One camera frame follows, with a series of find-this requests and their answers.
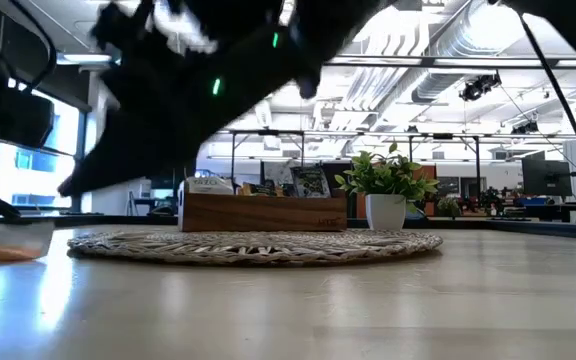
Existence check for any black monitor desk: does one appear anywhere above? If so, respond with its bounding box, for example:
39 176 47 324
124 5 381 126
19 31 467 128
520 202 576 222

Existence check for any potted green plant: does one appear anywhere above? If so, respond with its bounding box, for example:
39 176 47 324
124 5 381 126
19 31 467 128
335 142 439 231

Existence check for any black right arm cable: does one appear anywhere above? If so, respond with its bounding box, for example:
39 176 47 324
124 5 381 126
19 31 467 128
516 13 576 187

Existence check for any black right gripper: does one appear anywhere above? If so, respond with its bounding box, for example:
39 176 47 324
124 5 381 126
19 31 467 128
57 0 329 197

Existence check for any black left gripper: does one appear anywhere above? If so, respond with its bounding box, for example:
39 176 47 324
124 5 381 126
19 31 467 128
0 93 55 236

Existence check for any black ceiling-hung device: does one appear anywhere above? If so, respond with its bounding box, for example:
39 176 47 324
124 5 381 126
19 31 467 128
459 72 503 103

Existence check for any woven round placemat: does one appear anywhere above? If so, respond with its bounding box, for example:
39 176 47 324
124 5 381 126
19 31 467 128
66 228 444 267

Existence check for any dark green tea packet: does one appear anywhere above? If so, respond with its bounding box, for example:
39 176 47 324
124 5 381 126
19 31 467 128
290 166 332 199

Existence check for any small potted plant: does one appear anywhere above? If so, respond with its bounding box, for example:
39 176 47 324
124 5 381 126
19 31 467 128
436 195 463 220

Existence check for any orange yellow tea packet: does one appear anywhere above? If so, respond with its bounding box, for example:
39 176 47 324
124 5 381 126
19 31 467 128
237 182 289 197

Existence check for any silver ventilation duct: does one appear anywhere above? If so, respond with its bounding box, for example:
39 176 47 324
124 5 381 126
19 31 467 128
410 0 524 104

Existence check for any black computer monitor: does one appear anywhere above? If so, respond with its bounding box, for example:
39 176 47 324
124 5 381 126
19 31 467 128
521 158 573 198

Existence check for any wooden tea organizer box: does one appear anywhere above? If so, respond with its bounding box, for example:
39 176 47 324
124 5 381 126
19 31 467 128
177 192 348 233

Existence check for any black metal gantry frame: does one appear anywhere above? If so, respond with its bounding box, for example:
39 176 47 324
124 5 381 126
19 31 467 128
229 129 483 201

